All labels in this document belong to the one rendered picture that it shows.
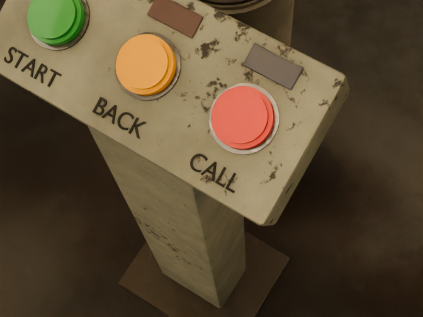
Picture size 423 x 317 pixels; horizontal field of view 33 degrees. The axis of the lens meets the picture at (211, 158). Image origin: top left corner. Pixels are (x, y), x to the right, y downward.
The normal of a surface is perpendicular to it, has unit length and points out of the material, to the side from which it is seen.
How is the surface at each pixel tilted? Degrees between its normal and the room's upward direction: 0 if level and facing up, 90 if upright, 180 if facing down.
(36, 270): 0
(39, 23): 20
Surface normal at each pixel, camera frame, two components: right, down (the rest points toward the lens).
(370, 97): -0.05, -0.37
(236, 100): -0.23, -0.08
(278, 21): 0.69, 0.65
